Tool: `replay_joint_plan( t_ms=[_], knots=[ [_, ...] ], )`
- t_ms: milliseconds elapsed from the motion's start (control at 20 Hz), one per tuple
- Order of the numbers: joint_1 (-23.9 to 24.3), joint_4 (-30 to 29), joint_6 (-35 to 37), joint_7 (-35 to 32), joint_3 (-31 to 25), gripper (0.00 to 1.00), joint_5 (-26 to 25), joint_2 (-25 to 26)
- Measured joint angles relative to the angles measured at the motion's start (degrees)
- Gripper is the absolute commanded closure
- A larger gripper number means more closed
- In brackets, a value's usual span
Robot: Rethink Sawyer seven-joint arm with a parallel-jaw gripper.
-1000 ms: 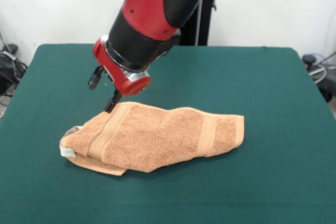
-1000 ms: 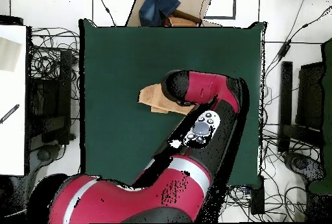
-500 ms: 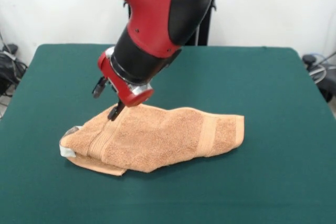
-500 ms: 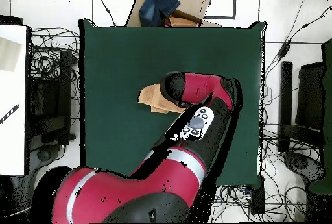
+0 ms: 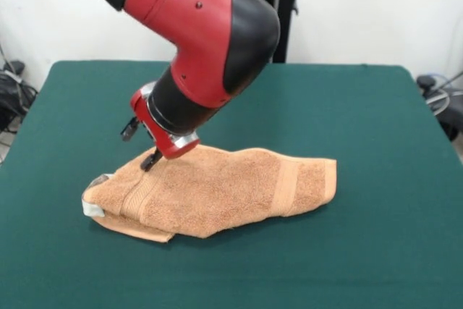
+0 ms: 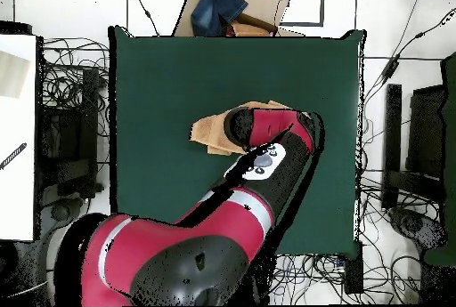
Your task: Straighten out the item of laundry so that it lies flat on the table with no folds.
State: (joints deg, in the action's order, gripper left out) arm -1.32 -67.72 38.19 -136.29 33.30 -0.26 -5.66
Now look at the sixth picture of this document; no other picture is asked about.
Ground beige paper sheet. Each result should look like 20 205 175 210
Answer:
0 50 31 100

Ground black equipment rack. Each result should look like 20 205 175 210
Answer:
37 66 102 201

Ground blue jeans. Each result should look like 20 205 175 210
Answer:
190 0 249 37

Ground dark brown garment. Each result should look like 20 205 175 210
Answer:
234 12 280 35

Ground tan terry towel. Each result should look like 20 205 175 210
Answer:
189 99 298 157

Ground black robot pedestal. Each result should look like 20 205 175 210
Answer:
248 254 273 306

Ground dark green fabric furniture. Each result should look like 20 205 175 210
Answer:
423 52 456 269

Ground black cable with adapter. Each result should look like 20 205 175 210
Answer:
362 7 456 109

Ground black metal frame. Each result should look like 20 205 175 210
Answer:
380 83 446 212

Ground white desk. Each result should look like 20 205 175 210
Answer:
0 34 38 242

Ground black striped pen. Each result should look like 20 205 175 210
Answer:
0 141 29 171

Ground dark green table cloth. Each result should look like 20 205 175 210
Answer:
108 25 366 258

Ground black rectangular box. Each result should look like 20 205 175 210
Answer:
343 240 364 295

